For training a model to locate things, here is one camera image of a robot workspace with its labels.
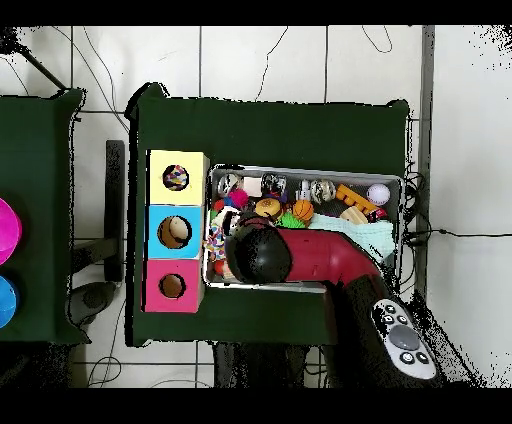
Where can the mint green waffle cloth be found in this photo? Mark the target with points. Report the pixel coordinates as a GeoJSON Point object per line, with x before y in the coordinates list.
{"type": "Point", "coordinates": [376, 236]}

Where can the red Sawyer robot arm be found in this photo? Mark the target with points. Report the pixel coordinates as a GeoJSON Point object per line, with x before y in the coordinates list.
{"type": "Point", "coordinates": [320, 252]}

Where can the crushed silver can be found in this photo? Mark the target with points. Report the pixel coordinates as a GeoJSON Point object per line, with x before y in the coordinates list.
{"type": "Point", "coordinates": [227, 183]}

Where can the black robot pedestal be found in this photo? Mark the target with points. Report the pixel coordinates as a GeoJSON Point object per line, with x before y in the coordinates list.
{"type": "Point", "coordinates": [256, 364]}

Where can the pink plastic bowl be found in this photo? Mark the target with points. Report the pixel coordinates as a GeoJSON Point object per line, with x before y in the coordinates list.
{"type": "Point", "coordinates": [8, 232]}

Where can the shallow mesh bin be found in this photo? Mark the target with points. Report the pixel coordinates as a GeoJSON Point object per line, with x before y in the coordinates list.
{"type": "Point", "coordinates": [384, 178]}

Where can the dark green tablecloth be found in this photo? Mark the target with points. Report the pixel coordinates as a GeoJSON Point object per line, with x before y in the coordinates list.
{"type": "Point", "coordinates": [40, 160]}
{"type": "Point", "coordinates": [280, 132]}

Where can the hamburger toy ball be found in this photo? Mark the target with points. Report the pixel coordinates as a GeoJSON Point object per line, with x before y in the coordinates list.
{"type": "Point", "coordinates": [268, 207]}

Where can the orange toy basketball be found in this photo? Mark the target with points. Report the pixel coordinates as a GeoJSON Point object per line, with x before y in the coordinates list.
{"type": "Point", "coordinates": [302, 209]}

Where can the blue plastic bowl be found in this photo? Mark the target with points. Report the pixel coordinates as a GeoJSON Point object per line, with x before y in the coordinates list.
{"type": "Point", "coordinates": [6, 302]}

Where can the colourful polka dot cloth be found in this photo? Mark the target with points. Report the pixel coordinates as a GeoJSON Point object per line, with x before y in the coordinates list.
{"type": "Point", "coordinates": [176, 178]}
{"type": "Point", "coordinates": [216, 244]}

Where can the black tripod leg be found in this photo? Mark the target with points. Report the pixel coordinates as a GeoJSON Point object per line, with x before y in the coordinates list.
{"type": "Point", "coordinates": [40, 68]}

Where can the green spiky rubber ball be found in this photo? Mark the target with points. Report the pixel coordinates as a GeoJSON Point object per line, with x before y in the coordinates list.
{"type": "Point", "coordinates": [291, 220]}

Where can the wooden box with three holes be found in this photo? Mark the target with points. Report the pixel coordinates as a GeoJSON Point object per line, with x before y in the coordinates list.
{"type": "Point", "coordinates": [188, 248]}

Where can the grey metal bar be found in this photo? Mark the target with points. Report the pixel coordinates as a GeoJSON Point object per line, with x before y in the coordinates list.
{"type": "Point", "coordinates": [426, 120]}

